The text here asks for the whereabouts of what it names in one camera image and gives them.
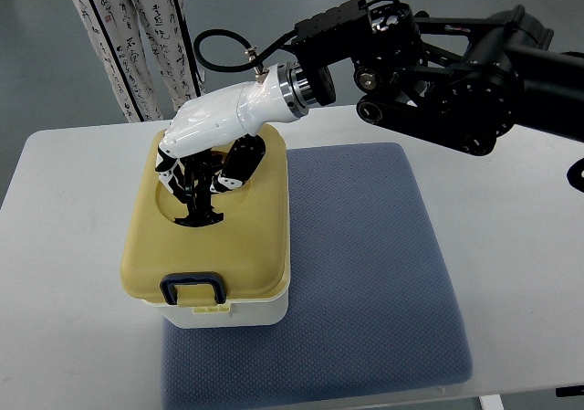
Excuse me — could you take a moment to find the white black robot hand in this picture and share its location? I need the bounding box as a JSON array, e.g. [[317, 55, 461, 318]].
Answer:
[[155, 63, 317, 204]]

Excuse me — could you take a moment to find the yellow storage box lid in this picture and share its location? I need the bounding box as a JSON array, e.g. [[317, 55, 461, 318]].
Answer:
[[120, 124, 290, 304]]

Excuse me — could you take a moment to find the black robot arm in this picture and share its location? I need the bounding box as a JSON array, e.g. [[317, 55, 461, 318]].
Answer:
[[288, 0, 583, 156]]

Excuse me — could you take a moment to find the white storage box base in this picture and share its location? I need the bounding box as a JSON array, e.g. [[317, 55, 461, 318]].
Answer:
[[143, 286, 288, 329]]

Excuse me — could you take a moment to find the dark blue front latch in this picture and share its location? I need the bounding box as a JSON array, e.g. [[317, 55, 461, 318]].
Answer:
[[159, 271, 226, 306]]

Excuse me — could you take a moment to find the person in calligraphy trousers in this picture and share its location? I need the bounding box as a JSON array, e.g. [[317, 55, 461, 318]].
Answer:
[[72, 0, 205, 122]]

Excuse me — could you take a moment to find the blue grey cushion mat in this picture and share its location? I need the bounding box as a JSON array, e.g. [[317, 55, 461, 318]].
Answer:
[[162, 142, 473, 409]]

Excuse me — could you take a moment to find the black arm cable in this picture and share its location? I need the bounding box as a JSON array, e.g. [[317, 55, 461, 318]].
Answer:
[[193, 0, 412, 87]]

